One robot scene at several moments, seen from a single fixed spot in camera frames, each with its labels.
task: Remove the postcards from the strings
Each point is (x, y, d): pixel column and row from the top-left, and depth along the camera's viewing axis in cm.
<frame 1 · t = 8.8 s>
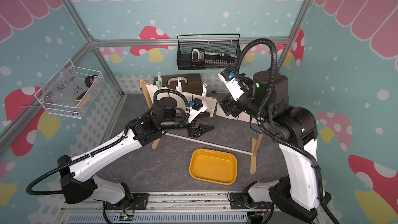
left hand: (209, 122, 62), fingers open
right hand: (225, 89, 52), fingers open
yellow plastic tray: (216, 166, 87), on the table
brown lid toolbox: (194, 84, 101), point 20 cm above the table

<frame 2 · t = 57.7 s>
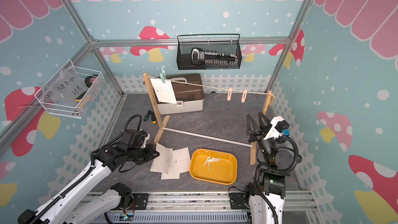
left hand: (158, 157, 75), fingers closed
right hand: (251, 114, 60), fingers open
white clothespin: (208, 160, 88), on the table
white clothespin 2: (214, 159, 87), point 3 cm above the table
white postcard: (161, 163, 80), point 8 cm above the table
green handle screwdriver: (146, 116, 108), point 2 cm above the table
orange handle screwdriver: (153, 119, 105), point 3 cm above the table
the other named things where they were.

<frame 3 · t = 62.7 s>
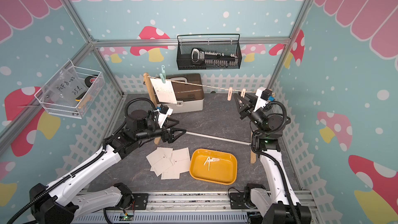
left hand: (181, 129, 69), fingers open
right hand: (235, 94, 64), fingers open
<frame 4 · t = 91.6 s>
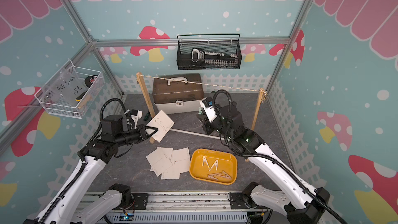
left hand: (157, 132, 72), fingers closed
right hand: (198, 113, 67), fingers closed
white clothespin 2: (215, 163, 87), on the table
pink clothespin: (223, 173, 83), point 2 cm above the table
pink clothespin 2: (214, 176, 83), on the table
postcard under green clothespin: (162, 122, 78), point 23 cm above the table
